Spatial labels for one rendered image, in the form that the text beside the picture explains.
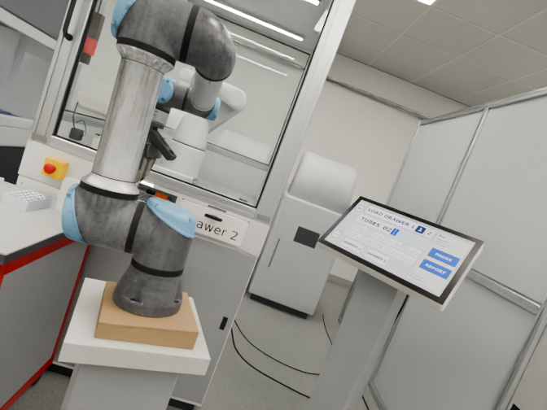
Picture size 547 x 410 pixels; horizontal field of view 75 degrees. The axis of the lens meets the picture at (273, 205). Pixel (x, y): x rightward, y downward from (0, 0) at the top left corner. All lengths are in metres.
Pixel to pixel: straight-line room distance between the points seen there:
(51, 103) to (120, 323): 1.09
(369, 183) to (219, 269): 3.55
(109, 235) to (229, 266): 0.83
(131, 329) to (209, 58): 0.57
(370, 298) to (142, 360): 0.95
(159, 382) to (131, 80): 0.63
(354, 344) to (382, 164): 3.59
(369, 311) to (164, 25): 1.19
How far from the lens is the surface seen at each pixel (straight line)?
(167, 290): 0.82
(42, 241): 1.21
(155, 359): 0.80
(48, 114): 1.68
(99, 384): 0.87
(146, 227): 0.78
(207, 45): 0.78
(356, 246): 1.43
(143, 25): 0.78
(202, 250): 1.54
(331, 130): 4.74
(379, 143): 4.88
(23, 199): 1.41
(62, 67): 1.67
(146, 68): 0.78
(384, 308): 1.47
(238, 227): 1.48
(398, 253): 1.40
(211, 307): 1.61
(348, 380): 1.58
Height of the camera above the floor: 1.18
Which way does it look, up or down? 6 degrees down
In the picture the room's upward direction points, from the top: 21 degrees clockwise
